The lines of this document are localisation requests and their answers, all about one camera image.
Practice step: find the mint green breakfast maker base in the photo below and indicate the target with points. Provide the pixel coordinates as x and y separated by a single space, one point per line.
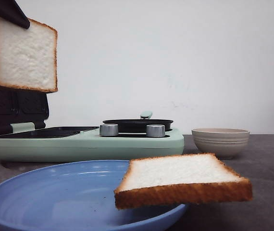
70 144

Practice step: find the left silver control knob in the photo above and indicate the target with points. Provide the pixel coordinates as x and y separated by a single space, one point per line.
108 130

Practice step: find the cream ribbed bowl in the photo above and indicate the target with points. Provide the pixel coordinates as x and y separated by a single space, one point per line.
225 143

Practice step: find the white bread slice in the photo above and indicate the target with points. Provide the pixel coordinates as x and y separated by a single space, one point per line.
28 57
180 179

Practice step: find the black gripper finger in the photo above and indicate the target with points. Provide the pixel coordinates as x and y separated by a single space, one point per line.
10 11

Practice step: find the mint breakfast maker lid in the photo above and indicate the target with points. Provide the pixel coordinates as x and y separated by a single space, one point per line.
22 108

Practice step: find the blue round plate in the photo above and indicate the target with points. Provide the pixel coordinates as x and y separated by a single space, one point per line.
76 197

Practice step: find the black frying pan green handle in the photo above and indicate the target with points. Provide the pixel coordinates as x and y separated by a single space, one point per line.
139 125

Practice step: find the silver control knob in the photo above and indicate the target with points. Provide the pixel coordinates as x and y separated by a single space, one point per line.
155 131
108 130

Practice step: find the right silver control knob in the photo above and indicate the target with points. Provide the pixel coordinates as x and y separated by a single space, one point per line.
155 131

